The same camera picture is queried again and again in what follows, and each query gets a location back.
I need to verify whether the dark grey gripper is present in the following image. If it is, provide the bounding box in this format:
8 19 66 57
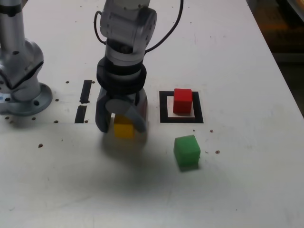
95 86 149 134

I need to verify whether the yellow cube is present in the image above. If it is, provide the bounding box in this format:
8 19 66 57
114 114 135 138

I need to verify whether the red cube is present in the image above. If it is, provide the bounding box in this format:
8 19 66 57
172 88 192 114

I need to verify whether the green cube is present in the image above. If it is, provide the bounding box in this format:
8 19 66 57
173 134 201 171

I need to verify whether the black tape square outline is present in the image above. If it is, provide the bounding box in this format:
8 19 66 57
159 91 204 124

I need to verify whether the black tape strip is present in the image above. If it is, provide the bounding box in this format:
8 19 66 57
74 79 93 124

